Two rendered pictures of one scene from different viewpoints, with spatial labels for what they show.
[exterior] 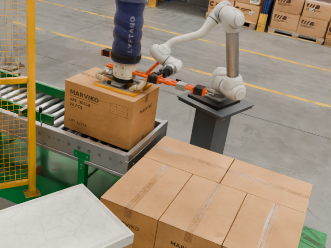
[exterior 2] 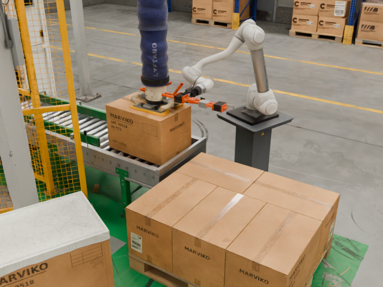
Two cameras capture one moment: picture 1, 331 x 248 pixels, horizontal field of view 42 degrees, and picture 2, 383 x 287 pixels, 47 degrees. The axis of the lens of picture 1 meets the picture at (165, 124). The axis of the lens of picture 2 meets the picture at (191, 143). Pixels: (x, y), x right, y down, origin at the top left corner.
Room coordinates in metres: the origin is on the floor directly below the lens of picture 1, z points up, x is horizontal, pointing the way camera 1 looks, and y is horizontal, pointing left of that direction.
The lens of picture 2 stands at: (-0.17, -0.69, 2.30)
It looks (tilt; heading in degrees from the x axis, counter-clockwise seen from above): 26 degrees down; 13
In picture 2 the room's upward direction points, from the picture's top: straight up
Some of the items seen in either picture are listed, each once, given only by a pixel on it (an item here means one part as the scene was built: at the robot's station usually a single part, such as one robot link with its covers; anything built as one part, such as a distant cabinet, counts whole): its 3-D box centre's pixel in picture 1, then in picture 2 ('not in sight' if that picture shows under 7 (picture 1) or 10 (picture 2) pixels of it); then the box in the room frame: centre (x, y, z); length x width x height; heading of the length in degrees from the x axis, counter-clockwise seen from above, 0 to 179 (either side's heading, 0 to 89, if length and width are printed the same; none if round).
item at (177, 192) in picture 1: (210, 213); (233, 223); (2.45, -0.40, 0.34); 1.20 x 1.00 x 0.40; 70
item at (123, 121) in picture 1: (111, 106); (149, 127); (3.08, 0.44, 0.75); 0.60 x 0.40 x 0.40; 68
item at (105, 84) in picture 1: (117, 86); (149, 107); (2.97, 0.39, 0.98); 0.34 x 0.10 x 0.05; 69
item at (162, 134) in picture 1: (147, 150); (183, 166); (2.96, 0.11, 0.47); 0.70 x 0.03 x 0.15; 160
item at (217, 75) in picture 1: (220, 79); (256, 95); (3.53, -0.42, 0.94); 0.18 x 0.16 x 0.22; 30
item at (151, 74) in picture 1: (154, 77); (180, 97); (2.97, 0.13, 1.08); 0.10 x 0.08 x 0.06; 159
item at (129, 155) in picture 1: (148, 139); (182, 155); (2.96, 0.11, 0.58); 0.70 x 0.03 x 0.06; 160
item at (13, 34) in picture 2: not in sight; (8, 40); (2.36, 1.13, 1.62); 0.20 x 0.05 x 0.30; 70
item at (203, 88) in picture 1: (199, 90); (219, 106); (2.84, -0.20, 1.09); 0.08 x 0.07 x 0.05; 69
